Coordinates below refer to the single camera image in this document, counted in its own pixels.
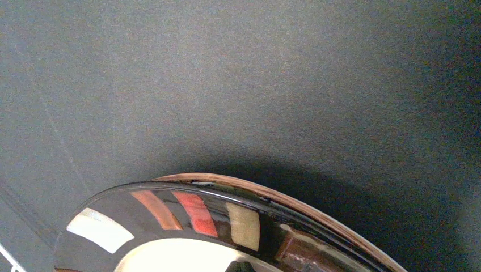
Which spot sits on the white wire dish rack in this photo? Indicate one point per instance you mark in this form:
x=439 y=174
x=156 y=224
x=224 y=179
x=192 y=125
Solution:
x=15 y=265

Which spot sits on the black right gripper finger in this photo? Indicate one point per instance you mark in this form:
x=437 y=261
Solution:
x=236 y=266

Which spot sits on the dark striped plate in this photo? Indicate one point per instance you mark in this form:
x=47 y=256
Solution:
x=202 y=222

